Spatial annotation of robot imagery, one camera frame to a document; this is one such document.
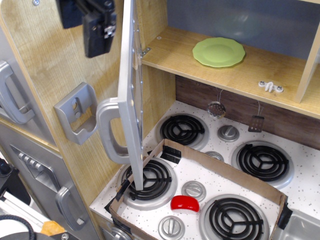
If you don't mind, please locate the grey front stove knob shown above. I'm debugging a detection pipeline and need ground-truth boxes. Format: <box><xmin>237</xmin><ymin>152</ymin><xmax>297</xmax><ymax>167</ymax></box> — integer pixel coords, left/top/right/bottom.
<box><xmin>158</xmin><ymin>215</ymin><xmax>186</xmax><ymax>240</ymax></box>

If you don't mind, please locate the upper grey fridge handle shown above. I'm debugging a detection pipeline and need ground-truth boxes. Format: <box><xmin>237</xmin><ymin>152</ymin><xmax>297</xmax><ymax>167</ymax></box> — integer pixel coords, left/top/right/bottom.
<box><xmin>0</xmin><ymin>60</ymin><xmax>35</xmax><ymax>125</ymax></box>

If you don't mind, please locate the hanging toy strainer spoon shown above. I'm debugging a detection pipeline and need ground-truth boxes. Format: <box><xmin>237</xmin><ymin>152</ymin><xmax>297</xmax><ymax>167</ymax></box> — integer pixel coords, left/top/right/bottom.
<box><xmin>207</xmin><ymin>88</ymin><xmax>226</xmax><ymax>119</ymax></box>

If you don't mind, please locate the grey toy microwave door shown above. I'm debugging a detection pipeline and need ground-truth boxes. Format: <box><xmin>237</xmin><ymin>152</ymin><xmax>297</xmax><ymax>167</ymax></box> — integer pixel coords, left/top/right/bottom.
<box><xmin>96</xmin><ymin>0</ymin><xmax>144</xmax><ymax>191</ymax></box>

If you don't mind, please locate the grey fridge handle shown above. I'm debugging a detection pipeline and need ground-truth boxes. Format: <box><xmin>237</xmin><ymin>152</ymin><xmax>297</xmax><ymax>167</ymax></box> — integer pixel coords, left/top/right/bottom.
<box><xmin>55</xmin><ymin>186</ymin><xmax>85</xmax><ymax>231</ymax></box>
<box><xmin>0</xmin><ymin>60</ymin><xmax>35</xmax><ymax>125</ymax></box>

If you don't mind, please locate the front left stove burner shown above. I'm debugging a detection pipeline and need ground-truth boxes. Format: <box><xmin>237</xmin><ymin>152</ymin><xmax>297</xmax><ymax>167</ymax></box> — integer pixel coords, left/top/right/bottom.
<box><xmin>123</xmin><ymin>157</ymin><xmax>178</xmax><ymax>211</ymax></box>

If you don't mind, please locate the stove burner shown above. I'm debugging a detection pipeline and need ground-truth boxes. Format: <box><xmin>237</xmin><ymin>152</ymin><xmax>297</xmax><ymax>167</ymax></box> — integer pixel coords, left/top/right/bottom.
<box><xmin>154</xmin><ymin>113</ymin><xmax>210</xmax><ymax>151</ymax></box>
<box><xmin>230</xmin><ymin>140</ymin><xmax>295</xmax><ymax>190</ymax></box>
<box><xmin>123</xmin><ymin>157</ymin><xmax>178</xmax><ymax>211</ymax></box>
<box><xmin>198</xmin><ymin>194</ymin><xmax>270</xmax><ymax>240</ymax></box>

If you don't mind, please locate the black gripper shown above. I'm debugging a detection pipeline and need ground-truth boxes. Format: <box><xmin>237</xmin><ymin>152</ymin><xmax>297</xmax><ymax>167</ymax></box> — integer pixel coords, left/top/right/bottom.
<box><xmin>56</xmin><ymin>0</ymin><xmax>117</xmax><ymax>58</ymax></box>

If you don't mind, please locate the back right stove burner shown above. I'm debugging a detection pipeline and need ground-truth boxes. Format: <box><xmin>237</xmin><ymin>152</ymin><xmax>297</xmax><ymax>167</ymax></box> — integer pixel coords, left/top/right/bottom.
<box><xmin>230</xmin><ymin>140</ymin><xmax>295</xmax><ymax>190</ymax></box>

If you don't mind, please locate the green toy plate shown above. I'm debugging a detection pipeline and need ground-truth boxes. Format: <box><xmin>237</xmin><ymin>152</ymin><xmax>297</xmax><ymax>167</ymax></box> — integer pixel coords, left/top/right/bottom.
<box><xmin>192</xmin><ymin>37</ymin><xmax>246</xmax><ymax>68</ymax></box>

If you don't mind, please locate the grey back stove knob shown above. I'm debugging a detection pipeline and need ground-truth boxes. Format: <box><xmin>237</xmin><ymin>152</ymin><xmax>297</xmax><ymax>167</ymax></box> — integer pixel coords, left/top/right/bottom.
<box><xmin>217</xmin><ymin>125</ymin><xmax>240</xmax><ymax>142</ymax></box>

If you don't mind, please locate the back left stove burner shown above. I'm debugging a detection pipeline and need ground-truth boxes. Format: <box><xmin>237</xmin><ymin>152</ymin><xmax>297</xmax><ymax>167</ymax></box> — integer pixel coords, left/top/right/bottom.
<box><xmin>154</xmin><ymin>113</ymin><xmax>210</xmax><ymax>151</ymax></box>

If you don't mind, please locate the grey centre stove knob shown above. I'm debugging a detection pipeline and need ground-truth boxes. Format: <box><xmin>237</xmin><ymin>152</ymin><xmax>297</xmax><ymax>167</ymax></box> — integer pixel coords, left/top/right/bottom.
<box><xmin>181</xmin><ymin>180</ymin><xmax>207</xmax><ymax>202</ymax></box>

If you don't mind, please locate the small grey middle knob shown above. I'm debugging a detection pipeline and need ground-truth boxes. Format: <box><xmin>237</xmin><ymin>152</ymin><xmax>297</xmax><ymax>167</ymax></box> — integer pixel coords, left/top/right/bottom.
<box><xmin>205</xmin><ymin>151</ymin><xmax>225</xmax><ymax>163</ymax></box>

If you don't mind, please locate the front right stove burner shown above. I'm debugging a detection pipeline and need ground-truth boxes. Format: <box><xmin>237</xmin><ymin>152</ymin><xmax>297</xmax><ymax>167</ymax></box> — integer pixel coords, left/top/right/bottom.
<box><xmin>198</xmin><ymin>194</ymin><xmax>270</xmax><ymax>240</ymax></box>

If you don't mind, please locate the grey ice dispenser panel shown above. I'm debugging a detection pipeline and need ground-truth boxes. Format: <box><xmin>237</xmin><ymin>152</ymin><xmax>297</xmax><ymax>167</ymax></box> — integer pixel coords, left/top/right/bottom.
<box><xmin>10</xmin><ymin>145</ymin><xmax>61</xmax><ymax>193</ymax></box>

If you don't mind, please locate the red toy food piece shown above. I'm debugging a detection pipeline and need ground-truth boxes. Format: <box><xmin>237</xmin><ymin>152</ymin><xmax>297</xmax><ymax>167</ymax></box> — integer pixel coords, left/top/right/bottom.
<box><xmin>170</xmin><ymin>195</ymin><xmax>200</xmax><ymax>213</ymax></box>

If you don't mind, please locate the grey oven knob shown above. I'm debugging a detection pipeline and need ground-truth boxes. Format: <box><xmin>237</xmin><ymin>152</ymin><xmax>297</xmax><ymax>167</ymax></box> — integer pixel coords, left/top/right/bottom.
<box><xmin>111</xmin><ymin>227</ymin><xmax>132</xmax><ymax>240</ymax></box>

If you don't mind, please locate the white plastic door latch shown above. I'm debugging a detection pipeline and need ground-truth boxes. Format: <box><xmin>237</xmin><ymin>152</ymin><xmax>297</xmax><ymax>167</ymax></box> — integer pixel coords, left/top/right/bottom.
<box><xmin>258</xmin><ymin>81</ymin><xmax>284</xmax><ymax>93</ymax></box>

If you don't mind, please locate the black braided cable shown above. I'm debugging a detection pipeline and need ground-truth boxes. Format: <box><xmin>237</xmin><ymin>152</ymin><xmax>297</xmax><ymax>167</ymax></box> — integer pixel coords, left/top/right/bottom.
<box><xmin>0</xmin><ymin>214</ymin><xmax>37</xmax><ymax>240</ymax></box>

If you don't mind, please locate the grey wall phone holder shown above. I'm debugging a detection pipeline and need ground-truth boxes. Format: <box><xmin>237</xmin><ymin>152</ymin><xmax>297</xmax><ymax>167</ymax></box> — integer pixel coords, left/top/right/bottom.
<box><xmin>54</xmin><ymin>82</ymin><xmax>98</xmax><ymax>145</ymax></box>

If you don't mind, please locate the hanging toy spatula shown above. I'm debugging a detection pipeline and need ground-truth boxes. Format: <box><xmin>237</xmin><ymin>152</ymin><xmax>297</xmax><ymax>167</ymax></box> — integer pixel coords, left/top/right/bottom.
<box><xmin>248</xmin><ymin>101</ymin><xmax>265</xmax><ymax>133</ymax></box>

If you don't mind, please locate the lower grey fridge handle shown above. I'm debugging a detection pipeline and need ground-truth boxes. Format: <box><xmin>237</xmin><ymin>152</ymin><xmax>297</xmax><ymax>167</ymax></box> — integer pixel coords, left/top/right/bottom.
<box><xmin>55</xmin><ymin>186</ymin><xmax>85</xmax><ymax>231</ymax></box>

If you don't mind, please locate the steel toy sink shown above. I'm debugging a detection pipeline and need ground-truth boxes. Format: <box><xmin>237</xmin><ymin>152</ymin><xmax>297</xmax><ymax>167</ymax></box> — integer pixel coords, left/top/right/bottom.
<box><xmin>271</xmin><ymin>209</ymin><xmax>320</xmax><ymax>240</ymax></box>

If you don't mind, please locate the grey stove knob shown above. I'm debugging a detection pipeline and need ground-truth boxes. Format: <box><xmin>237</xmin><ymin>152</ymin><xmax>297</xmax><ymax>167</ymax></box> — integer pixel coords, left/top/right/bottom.
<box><xmin>217</xmin><ymin>125</ymin><xmax>240</xmax><ymax>142</ymax></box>
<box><xmin>158</xmin><ymin>215</ymin><xmax>186</xmax><ymax>240</ymax></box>
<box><xmin>181</xmin><ymin>180</ymin><xmax>207</xmax><ymax>202</ymax></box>

